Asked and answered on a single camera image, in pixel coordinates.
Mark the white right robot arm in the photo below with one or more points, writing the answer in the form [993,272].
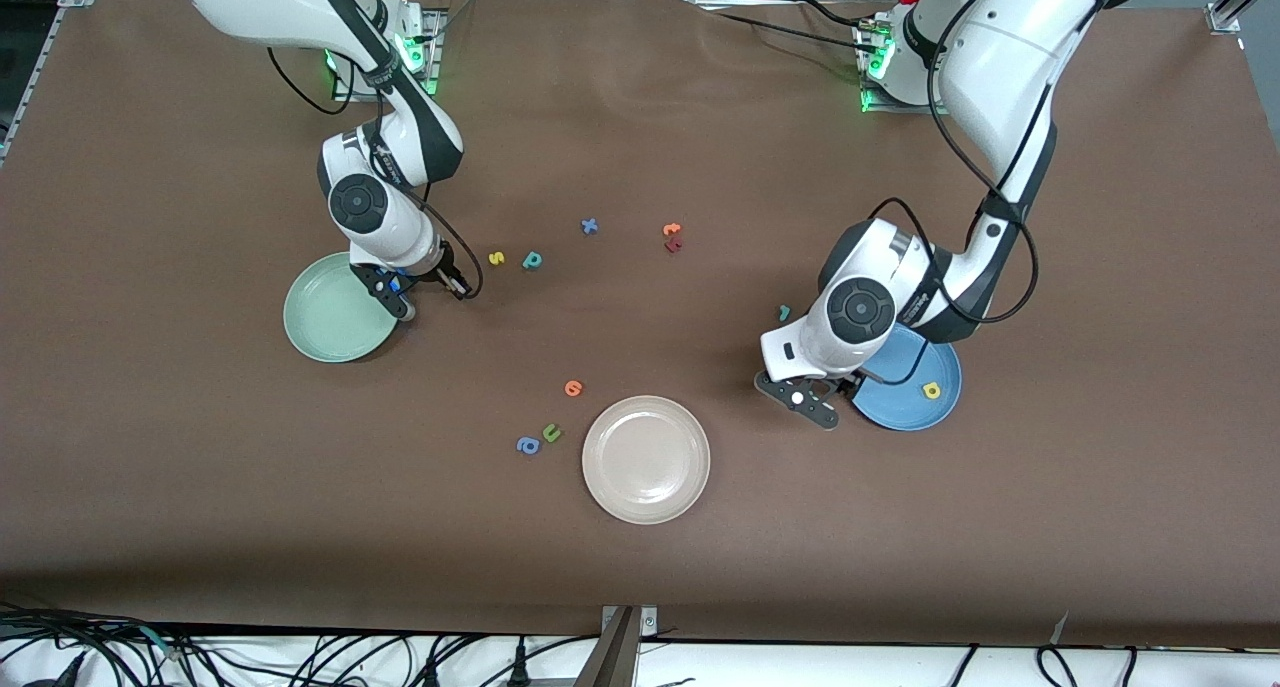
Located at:
[370,207]

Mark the green letter u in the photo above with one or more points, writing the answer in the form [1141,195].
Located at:
[551,435]

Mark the green plate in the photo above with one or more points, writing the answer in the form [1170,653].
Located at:
[330,317]

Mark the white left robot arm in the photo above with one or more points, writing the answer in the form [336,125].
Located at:
[1000,57]

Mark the teal letter p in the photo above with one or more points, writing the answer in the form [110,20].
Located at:
[531,258]

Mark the metal table edge bracket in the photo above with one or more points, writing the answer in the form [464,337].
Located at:
[648,622]

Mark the brown table cover sheet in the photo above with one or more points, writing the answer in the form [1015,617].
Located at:
[640,577]

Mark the blue letter a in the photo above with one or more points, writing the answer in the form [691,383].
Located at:
[528,446]

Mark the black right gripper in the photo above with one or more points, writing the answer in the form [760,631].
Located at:
[441,271]

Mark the blue plate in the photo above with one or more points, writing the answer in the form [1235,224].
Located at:
[905,402]

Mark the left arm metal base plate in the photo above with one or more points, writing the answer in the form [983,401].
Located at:
[880,105]

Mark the grey metal post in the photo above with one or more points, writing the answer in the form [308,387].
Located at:
[612,657]

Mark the beige plate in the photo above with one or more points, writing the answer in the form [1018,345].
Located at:
[646,459]

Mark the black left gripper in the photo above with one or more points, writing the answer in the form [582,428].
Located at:
[853,378]

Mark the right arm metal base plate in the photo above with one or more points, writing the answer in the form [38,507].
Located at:
[434,67]

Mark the black power plug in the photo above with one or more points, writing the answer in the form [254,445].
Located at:
[431,673]
[520,662]

